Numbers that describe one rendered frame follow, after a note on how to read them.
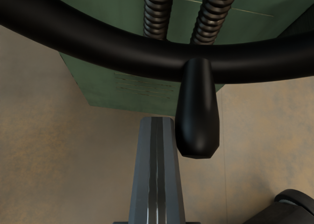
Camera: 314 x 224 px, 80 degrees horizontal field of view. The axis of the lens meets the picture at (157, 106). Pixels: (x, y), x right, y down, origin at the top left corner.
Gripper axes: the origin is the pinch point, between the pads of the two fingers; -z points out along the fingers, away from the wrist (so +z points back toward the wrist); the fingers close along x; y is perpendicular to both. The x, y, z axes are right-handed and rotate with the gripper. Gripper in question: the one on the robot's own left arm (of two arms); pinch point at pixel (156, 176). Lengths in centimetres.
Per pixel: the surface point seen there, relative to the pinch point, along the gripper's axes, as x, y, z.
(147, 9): -0.8, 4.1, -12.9
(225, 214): 27, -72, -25
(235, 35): 14.3, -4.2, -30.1
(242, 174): 37, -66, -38
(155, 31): -0.1, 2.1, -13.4
